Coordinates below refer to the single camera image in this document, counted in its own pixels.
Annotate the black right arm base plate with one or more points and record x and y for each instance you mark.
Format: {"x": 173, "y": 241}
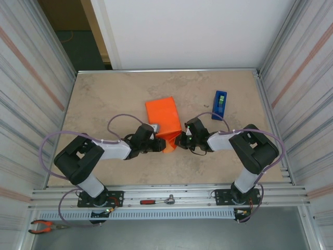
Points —
{"x": 222, "y": 198}

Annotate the wide aluminium frame beam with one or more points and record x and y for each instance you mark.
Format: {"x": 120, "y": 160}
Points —
{"x": 182, "y": 192}

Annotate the aluminium side rail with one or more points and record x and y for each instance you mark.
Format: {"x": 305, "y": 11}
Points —
{"x": 273, "y": 125}

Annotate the blue tape dispenser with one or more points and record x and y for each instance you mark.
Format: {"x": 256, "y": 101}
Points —
{"x": 218, "y": 112}

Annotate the green tape roll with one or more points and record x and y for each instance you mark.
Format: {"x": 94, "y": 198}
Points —
{"x": 221, "y": 100}

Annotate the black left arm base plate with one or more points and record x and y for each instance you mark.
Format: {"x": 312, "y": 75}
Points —
{"x": 117, "y": 199}

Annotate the narrow aluminium frame beam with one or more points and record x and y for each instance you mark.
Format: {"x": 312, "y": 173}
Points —
{"x": 169, "y": 70}

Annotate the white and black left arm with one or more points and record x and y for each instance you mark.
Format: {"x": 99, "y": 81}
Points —
{"x": 78, "y": 161}

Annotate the orange cloth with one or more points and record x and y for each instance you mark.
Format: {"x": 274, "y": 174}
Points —
{"x": 162, "y": 114}

